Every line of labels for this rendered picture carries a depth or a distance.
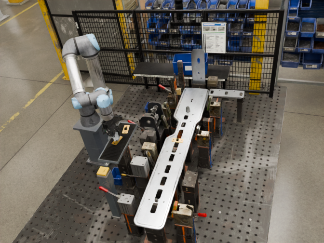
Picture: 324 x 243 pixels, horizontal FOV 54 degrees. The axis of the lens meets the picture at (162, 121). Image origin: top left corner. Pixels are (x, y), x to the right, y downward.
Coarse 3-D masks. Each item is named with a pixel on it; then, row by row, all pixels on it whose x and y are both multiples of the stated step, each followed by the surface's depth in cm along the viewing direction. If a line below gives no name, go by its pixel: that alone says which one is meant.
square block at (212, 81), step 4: (212, 76) 276; (216, 76) 275; (208, 80) 272; (212, 80) 271; (216, 80) 272; (208, 84) 274; (212, 84) 273; (216, 84) 274; (208, 88) 277; (212, 88) 276; (216, 88) 279; (212, 92) 279; (208, 96) 283; (208, 100) 286; (208, 112) 294
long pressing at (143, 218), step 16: (192, 96) 267; (176, 112) 253; (192, 112) 251; (176, 128) 238; (192, 128) 236; (160, 160) 216; (176, 160) 214; (160, 176) 205; (176, 176) 203; (144, 192) 196; (144, 208) 188; (160, 208) 186; (144, 224) 180; (160, 224) 178
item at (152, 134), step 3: (144, 132) 228; (147, 132) 228; (150, 132) 227; (153, 132) 227; (150, 135) 224; (153, 135) 224; (150, 138) 226; (153, 138) 225; (156, 138) 231; (150, 141) 228; (153, 141) 227; (156, 141) 232; (156, 144) 233; (156, 147) 237
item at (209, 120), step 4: (204, 120) 243; (208, 120) 243; (212, 120) 244; (204, 124) 245; (208, 124) 243; (212, 124) 246; (204, 128) 247; (208, 128) 246; (212, 128) 248; (212, 144) 261
